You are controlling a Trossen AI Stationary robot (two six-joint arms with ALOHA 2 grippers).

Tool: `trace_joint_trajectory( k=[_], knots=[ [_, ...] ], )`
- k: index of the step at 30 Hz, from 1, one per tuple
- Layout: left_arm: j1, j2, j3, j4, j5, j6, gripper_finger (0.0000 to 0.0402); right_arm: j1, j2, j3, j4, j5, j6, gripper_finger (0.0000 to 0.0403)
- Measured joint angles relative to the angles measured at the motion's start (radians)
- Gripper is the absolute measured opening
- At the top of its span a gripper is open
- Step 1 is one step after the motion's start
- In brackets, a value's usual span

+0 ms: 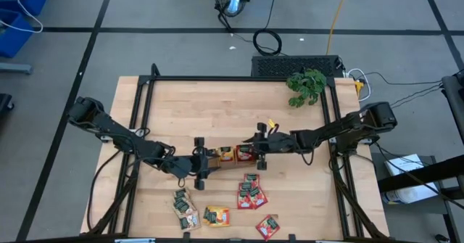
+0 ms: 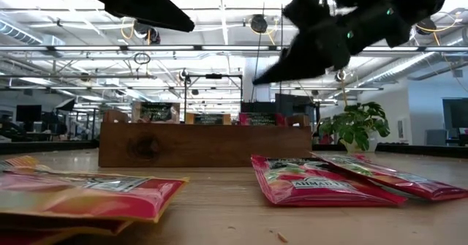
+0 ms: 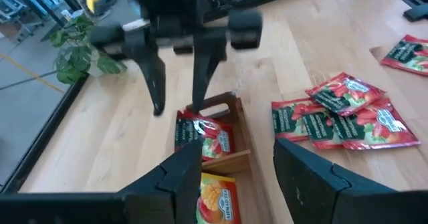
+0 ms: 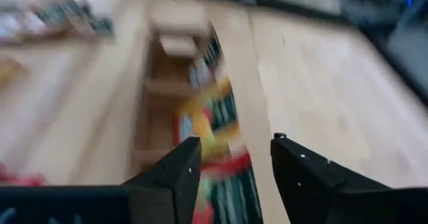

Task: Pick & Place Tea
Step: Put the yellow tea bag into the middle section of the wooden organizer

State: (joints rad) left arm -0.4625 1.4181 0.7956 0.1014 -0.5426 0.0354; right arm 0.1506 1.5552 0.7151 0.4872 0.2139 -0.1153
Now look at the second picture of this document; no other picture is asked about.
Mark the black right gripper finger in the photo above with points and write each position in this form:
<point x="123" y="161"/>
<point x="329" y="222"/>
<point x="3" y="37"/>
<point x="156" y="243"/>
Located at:
<point x="314" y="55"/>
<point x="305" y="11"/>

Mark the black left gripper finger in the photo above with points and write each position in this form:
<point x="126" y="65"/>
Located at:
<point x="146" y="14"/>
<point x="164" y="5"/>

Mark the red strawberry tea sachet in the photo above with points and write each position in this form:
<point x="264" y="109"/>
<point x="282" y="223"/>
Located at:
<point x="261" y="119"/>
<point x="420" y="186"/>
<point x="321" y="186"/>

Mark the beige vanilla apple tea sachet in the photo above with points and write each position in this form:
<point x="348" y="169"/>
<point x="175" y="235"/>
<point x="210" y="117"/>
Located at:
<point x="157" y="111"/>

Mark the wooden tea caddy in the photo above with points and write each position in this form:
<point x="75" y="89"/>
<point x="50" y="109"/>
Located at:
<point x="219" y="146"/>

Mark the black partition screens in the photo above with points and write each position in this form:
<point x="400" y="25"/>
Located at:
<point x="292" y="104"/>

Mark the long ceiling light strip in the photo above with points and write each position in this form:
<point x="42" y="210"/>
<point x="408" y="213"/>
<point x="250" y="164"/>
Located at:
<point x="91" y="48"/>

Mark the white building column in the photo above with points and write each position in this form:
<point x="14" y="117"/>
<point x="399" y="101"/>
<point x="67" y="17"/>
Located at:
<point x="256" y="91"/>

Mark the potted green plant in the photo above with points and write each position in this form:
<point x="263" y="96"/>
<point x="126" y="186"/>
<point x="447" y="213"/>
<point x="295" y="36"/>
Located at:
<point x="360" y="128"/>

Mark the black tilted panel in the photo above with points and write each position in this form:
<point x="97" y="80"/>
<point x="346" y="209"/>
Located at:
<point x="66" y="105"/>

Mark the large black monitor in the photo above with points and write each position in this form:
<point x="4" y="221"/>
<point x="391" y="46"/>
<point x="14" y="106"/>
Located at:
<point x="457" y="111"/>

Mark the small black monitor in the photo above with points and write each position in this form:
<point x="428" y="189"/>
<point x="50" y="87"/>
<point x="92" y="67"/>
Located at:
<point x="28" y="112"/>

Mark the brown crumb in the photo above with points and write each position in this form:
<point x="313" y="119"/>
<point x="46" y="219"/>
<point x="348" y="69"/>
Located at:
<point x="282" y="237"/>

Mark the large silver ventilation duct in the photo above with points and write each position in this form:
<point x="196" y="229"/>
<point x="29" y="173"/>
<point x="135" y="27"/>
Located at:
<point x="420" y="64"/>

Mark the black rig stand frame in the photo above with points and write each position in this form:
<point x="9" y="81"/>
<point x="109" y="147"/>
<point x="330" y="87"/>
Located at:
<point x="185" y="95"/>

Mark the ribbed silver ventilation duct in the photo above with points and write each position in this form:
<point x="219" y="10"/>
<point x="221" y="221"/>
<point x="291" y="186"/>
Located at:
<point x="22" y="34"/>

